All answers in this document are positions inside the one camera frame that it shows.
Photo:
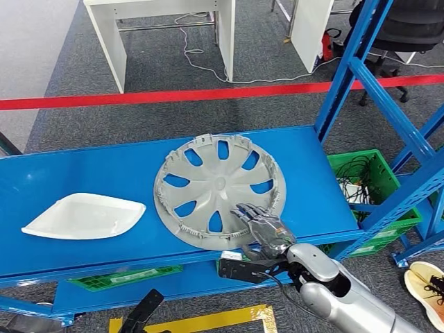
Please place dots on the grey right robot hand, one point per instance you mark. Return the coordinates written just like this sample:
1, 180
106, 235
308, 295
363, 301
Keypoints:
270, 232

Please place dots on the grey plastic wheel hubcap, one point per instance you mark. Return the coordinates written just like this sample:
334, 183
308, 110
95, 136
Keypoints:
215, 184

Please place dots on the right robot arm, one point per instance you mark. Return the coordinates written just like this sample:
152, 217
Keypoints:
346, 299

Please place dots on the blue metal shelf rack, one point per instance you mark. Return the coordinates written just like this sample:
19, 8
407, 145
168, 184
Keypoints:
104, 174

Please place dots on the white curved plastic part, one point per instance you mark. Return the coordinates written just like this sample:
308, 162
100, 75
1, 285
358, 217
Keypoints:
83, 216

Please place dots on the white device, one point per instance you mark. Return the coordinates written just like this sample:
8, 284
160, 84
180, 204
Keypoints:
353, 193

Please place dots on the yellow floor tape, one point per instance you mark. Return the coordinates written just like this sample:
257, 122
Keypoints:
208, 321

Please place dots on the green open plastic crate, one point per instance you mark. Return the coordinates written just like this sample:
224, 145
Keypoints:
399, 225

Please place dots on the red barrier belt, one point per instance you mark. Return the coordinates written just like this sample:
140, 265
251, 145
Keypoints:
173, 95

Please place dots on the green folded plastic crate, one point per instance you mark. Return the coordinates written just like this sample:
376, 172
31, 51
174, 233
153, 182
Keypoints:
124, 277

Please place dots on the red and black device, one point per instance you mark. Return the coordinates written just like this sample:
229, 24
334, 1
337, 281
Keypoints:
326, 46

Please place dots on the white desk with metal legs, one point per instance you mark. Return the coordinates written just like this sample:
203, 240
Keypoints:
309, 32

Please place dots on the person's shoe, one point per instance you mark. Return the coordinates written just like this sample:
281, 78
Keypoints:
421, 285

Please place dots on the black office chair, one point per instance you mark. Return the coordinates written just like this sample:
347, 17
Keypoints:
409, 27

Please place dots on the black stanchion post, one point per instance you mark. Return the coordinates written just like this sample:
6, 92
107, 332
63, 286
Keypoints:
10, 144

